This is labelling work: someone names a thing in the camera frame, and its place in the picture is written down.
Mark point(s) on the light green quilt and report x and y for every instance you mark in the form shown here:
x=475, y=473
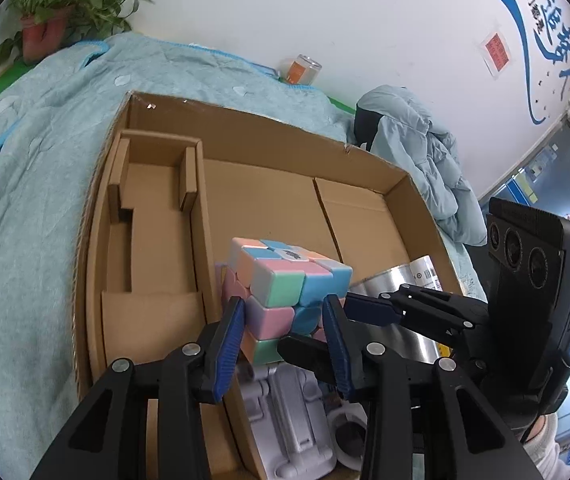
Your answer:
x=54, y=122

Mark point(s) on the person right hand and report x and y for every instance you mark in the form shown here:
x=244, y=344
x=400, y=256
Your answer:
x=544, y=451

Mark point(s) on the pastel rubiks cube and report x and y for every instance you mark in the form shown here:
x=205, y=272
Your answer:
x=282, y=287

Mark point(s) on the orange label glass jar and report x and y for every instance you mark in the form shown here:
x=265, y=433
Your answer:
x=303, y=71

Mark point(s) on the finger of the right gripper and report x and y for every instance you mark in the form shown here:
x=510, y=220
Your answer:
x=315, y=356
x=370, y=310

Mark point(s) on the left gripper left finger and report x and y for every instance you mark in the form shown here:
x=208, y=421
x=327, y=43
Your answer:
x=105, y=437

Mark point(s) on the brown cardboard box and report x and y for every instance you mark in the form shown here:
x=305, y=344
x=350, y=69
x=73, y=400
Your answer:
x=178, y=179

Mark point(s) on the red wall notice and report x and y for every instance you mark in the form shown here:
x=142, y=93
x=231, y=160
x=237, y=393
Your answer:
x=495, y=52

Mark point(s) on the silver metal can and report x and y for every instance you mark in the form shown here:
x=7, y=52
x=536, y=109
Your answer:
x=399, y=283

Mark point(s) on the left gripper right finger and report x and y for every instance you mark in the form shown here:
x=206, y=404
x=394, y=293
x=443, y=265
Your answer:
x=434, y=410

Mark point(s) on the potted green plant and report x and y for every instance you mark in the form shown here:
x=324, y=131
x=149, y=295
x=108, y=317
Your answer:
x=48, y=25

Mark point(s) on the grey-blue puffer jacket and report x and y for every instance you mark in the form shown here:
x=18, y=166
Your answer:
x=392, y=123

